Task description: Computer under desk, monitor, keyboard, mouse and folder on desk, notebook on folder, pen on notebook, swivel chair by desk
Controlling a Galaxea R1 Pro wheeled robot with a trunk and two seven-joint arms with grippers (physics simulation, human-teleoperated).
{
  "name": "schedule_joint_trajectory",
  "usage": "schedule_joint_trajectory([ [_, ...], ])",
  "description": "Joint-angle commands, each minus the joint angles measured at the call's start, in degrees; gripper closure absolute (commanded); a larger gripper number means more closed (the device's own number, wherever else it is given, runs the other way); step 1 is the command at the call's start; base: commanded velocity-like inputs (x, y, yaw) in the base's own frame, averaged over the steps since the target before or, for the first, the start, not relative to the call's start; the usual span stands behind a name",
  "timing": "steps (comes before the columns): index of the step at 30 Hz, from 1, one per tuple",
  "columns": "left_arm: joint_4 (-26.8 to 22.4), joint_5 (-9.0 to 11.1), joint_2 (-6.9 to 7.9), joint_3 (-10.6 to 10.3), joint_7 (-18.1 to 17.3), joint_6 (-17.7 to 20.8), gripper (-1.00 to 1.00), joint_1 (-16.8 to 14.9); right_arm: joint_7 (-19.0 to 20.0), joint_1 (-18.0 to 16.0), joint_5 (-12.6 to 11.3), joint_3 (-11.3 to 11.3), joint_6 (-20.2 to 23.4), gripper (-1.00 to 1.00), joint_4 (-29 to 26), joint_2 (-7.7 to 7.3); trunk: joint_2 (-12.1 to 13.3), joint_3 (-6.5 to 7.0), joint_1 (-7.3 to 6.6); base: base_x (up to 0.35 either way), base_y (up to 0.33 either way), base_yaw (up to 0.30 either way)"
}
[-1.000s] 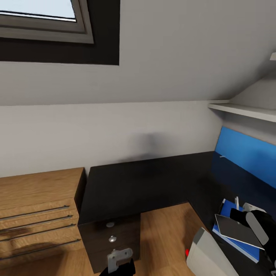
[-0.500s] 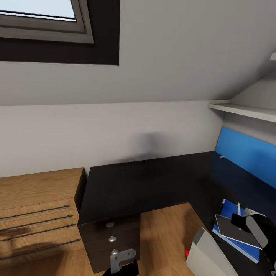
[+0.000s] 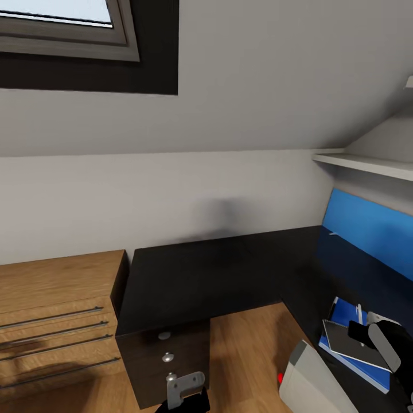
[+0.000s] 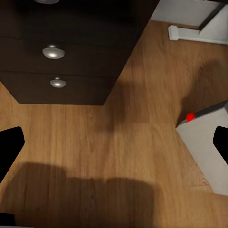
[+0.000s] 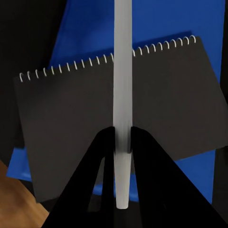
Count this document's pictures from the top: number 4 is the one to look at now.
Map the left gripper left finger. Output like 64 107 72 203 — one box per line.
0 126 25 183

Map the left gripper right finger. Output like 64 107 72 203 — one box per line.
213 126 228 165

